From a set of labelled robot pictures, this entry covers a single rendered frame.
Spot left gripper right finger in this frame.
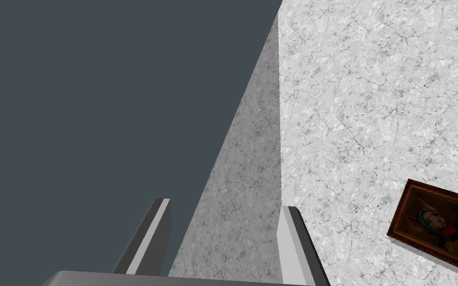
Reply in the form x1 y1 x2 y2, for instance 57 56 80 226
276 206 331 286

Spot brown framed painting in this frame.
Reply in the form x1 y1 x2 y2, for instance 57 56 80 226
386 178 458 279

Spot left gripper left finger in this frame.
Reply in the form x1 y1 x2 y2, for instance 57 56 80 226
112 198 172 277

